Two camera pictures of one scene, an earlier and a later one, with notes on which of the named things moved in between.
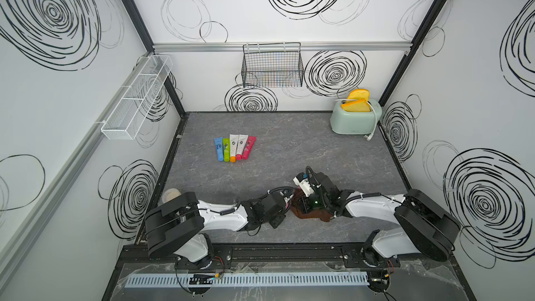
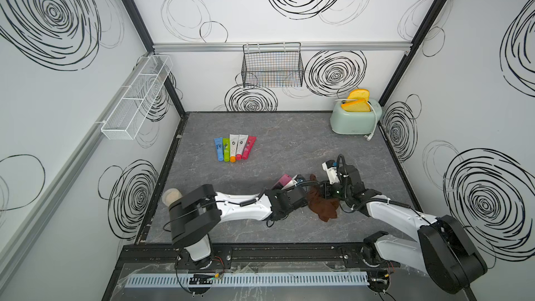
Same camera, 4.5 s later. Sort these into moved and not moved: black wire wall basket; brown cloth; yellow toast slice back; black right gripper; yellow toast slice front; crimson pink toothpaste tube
Moved: black right gripper; brown cloth
Not moved: crimson pink toothpaste tube; yellow toast slice back; black wire wall basket; yellow toast slice front
